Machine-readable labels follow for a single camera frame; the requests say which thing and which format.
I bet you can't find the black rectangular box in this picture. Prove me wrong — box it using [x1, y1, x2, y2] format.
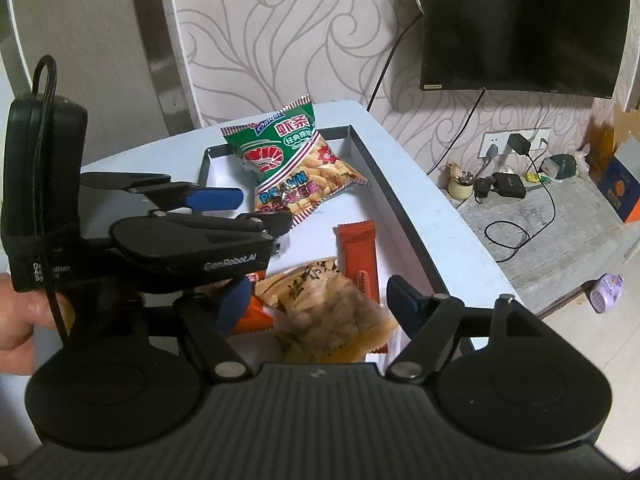
[197, 124, 474, 363]

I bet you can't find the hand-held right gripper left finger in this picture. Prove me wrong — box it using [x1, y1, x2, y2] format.
[95, 276, 252, 382]

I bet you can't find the green cracker bag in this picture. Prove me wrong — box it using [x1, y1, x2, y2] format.
[221, 95, 374, 229]

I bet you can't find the orange cardboard box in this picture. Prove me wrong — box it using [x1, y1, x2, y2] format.
[596, 154, 640, 227]

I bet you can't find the orange sesame snack packet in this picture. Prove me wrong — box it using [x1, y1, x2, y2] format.
[232, 271, 277, 336]

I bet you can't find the black wall television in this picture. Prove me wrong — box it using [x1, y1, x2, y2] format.
[418, 0, 633, 101]

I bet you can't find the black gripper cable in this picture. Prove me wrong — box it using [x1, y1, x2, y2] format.
[31, 54, 71, 352]

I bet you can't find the grey stone cabinet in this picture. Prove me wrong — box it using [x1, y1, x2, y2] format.
[456, 174, 640, 313]

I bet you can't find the black plug charger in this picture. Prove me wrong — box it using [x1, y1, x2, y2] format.
[506, 131, 534, 157]

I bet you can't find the small black adapter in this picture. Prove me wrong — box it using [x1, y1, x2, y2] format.
[472, 176, 497, 204]

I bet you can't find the brown dried plant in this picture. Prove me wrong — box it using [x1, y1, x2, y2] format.
[584, 115, 617, 172]

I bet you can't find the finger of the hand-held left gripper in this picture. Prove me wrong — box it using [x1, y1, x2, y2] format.
[79, 172, 245, 213]
[149, 210, 294, 242]

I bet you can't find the plain brown cardboard piece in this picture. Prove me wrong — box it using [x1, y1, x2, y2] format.
[612, 104, 640, 147]

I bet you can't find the black looped cable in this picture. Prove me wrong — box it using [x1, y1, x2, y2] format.
[484, 154, 559, 264]

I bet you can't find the green and white gadget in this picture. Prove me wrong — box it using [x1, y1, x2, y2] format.
[541, 154, 579, 182]

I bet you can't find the tan peanut packet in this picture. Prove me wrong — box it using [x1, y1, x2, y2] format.
[255, 257, 399, 364]

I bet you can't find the black power adapter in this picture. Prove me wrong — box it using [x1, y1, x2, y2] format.
[491, 171, 529, 201]

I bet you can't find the plain orange snack bar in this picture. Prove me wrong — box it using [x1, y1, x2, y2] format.
[334, 221, 382, 309]

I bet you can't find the cream cup with sticks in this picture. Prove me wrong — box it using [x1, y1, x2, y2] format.
[446, 161, 477, 202]

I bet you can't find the white wall outlet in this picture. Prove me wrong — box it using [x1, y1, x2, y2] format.
[479, 127, 552, 162]

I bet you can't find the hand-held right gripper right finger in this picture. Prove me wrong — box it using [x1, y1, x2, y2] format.
[386, 275, 547, 382]

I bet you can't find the black television cable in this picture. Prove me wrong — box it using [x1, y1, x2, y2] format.
[366, 14, 427, 112]

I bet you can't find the person's left hand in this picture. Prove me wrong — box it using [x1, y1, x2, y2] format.
[0, 272, 77, 377]

